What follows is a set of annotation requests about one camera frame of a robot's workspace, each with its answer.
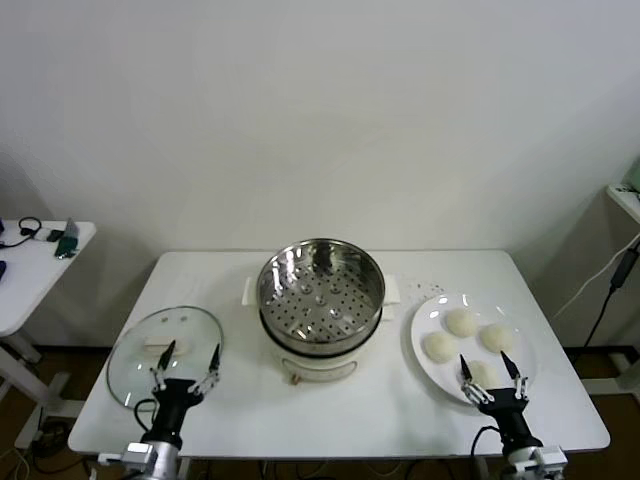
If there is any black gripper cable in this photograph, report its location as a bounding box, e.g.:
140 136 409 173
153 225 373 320
133 397 160 437
472 424 501 480

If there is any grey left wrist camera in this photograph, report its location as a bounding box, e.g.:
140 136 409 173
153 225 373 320
123 441 157 465

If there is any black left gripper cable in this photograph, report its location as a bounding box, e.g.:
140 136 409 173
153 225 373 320
133 397 160 437

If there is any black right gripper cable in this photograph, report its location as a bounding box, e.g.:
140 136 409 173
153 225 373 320
472 424 501 480

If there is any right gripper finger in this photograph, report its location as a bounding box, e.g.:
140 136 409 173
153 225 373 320
499 350 531 402
458 354 495 406

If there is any black power adapter cable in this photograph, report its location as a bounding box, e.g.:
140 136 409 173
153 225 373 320
579 239 640 349

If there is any brown crumbs scatter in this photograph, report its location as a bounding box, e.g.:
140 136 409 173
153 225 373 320
402 279 446 296

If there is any perforated steel steamer basket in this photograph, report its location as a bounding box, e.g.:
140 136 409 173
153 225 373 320
256 238 387 342

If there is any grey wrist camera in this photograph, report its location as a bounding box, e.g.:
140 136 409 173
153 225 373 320
123 441 157 465
532 447 569 471

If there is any white steamed baozi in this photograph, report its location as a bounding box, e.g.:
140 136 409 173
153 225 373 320
444 308 479 339
423 331 459 362
464 360 500 391
479 323 516 352

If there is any black looped cable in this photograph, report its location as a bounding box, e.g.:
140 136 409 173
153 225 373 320
0 215 44 250

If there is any white oval plate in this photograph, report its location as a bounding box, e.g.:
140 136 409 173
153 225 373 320
409 293 540 407

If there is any white side table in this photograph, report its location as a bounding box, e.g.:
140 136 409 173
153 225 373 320
0 219 97 449

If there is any white electric cooker pot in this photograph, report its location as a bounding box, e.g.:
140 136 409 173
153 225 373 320
241 272 404 387

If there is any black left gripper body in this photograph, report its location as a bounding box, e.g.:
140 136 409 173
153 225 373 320
141 378 204 447

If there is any black floor cable bundle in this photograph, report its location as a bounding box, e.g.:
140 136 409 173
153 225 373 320
30 418 71 474

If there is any white floor cable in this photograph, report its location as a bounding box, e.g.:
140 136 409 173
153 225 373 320
0 447 31 480

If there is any glass pot lid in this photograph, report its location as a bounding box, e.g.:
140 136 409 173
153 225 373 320
105 305 225 411

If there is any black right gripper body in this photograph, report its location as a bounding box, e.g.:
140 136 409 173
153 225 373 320
478 386 544 454

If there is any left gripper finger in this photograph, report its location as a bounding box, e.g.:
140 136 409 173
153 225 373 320
192 343 223 397
149 339 178 392

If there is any green and grey tool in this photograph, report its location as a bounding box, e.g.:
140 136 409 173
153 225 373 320
53 217 81 260

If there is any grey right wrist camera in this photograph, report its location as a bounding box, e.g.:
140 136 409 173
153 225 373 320
532 447 569 471

